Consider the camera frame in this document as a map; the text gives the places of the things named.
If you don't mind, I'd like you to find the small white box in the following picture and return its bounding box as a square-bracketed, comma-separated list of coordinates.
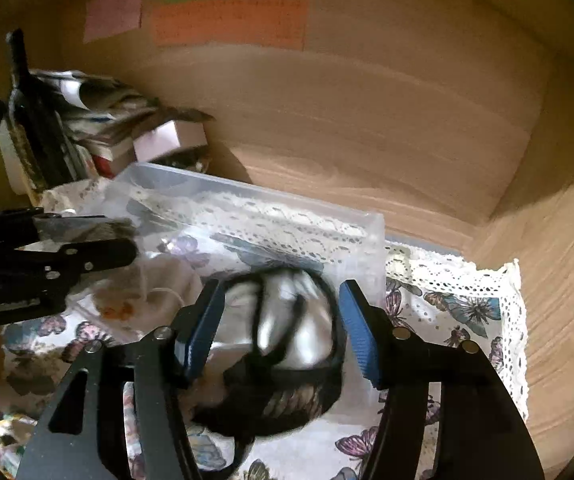
[132, 119, 208, 164]

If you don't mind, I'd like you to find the clear plastic container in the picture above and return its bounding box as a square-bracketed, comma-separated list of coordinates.
[67, 162, 386, 321]

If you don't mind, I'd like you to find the black upright object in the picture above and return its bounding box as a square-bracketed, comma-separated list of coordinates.
[5, 29, 80, 192]

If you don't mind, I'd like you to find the butterfly printed lace cloth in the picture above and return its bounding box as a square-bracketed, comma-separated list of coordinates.
[0, 178, 530, 480]

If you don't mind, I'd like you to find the stack of books and papers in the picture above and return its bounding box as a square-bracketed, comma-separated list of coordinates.
[32, 69, 215, 179]

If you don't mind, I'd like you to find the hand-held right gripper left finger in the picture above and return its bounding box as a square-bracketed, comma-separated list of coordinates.
[14, 279, 226, 480]

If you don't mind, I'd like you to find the pink sticky note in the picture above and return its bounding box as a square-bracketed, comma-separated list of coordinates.
[83, 0, 143, 44]

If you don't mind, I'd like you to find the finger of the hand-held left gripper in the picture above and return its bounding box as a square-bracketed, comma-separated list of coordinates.
[17, 237, 138, 287]
[34, 215, 138, 247]

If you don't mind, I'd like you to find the white and black cloth bundle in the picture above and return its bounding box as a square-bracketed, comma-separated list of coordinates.
[187, 265, 348, 467]

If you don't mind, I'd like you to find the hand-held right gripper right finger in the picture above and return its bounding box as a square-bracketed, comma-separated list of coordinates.
[338, 280, 546, 480]

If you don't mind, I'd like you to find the white cloth with orange print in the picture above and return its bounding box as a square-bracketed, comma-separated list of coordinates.
[67, 254, 203, 332]

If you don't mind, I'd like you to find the orange sticky note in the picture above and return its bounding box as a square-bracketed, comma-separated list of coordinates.
[150, 0, 309, 52]

